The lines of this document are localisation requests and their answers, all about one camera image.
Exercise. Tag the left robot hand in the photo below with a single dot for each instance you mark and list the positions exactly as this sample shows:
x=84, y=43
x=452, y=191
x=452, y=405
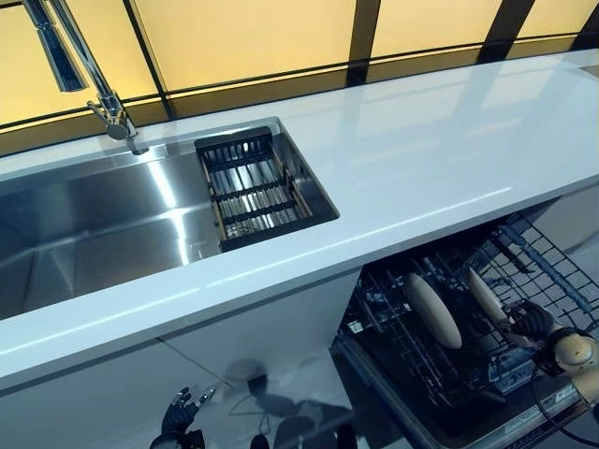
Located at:
x=178, y=416

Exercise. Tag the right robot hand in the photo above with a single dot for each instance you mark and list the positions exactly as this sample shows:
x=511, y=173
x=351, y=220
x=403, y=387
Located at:
x=533, y=318

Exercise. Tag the white ceramic plate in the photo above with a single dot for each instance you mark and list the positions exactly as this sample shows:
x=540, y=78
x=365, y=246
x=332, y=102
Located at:
x=486, y=294
x=433, y=308

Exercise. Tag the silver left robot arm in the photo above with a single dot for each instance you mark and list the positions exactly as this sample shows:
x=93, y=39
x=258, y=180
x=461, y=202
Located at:
x=178, y=442

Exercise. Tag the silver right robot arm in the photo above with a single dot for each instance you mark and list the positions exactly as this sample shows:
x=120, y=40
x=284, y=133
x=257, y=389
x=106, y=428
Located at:
x=575, y=351

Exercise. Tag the open dishwasher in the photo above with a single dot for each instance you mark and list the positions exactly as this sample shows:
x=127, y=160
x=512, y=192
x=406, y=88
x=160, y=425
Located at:
x=398, y=411

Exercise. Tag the grey cutlery basket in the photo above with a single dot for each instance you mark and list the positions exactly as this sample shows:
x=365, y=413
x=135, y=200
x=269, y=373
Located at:
x=510, y=372

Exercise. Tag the black robot left foot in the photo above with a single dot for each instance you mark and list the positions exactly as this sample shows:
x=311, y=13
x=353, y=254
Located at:
x=258, y=442

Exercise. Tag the white cabinet door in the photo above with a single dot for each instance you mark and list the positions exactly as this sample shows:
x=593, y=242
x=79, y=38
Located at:
x=271, y=327
x=93, y=402

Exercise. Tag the stainless steel sink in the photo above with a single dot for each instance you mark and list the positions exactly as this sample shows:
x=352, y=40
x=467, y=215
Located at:
x=93, y=224

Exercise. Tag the black dish drying rack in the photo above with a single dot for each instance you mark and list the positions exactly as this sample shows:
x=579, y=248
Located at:
x=252, y=196

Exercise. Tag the chrome kitchen faucet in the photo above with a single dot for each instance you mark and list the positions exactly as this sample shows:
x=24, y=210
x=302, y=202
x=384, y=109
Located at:
x=105, y=89

